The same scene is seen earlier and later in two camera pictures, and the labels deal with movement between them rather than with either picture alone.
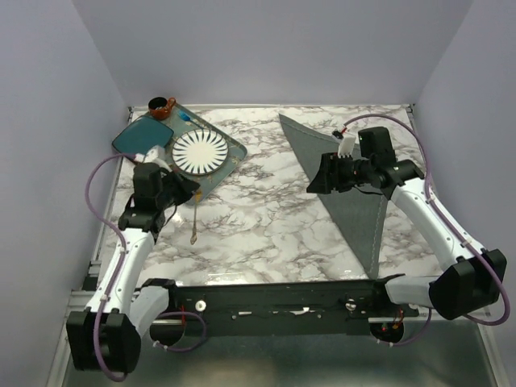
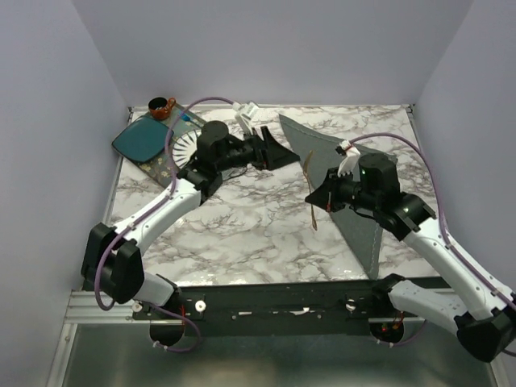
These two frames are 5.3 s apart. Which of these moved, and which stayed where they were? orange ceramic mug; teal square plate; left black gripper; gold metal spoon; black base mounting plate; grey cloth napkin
Moved: gold metal spoon; left black gripper
Stayed: orange ceramic mug; teal square plate; black base mounting plate; grey cloth napkin
